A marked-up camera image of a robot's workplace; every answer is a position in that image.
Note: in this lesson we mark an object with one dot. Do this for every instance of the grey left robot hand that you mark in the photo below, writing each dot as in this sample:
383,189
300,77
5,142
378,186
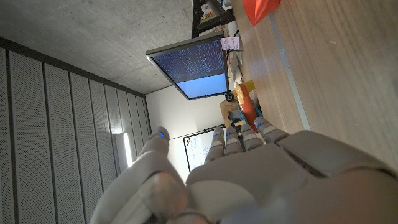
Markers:
248,180

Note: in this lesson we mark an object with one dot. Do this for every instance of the orange ribbon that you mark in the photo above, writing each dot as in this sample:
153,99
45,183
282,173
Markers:
258,9

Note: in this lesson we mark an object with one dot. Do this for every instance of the whiteboard with writing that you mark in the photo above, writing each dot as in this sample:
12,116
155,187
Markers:
196,149

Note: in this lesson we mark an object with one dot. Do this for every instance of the orange blue toy plane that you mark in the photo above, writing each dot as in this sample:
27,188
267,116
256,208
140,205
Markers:
247,105

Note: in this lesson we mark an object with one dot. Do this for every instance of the brown cardboard piece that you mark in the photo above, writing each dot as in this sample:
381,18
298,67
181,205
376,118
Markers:
227,107

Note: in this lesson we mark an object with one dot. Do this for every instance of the white crumpled soft item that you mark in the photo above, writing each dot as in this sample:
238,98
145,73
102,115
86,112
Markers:
234,73

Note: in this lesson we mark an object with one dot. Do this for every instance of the ceiling light strip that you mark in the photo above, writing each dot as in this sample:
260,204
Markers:
127,149

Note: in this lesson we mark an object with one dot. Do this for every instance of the large flat monitor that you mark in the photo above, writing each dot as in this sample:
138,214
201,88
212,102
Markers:
192,65

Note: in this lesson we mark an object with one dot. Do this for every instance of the white paper label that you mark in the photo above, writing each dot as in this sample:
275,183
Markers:
230,43

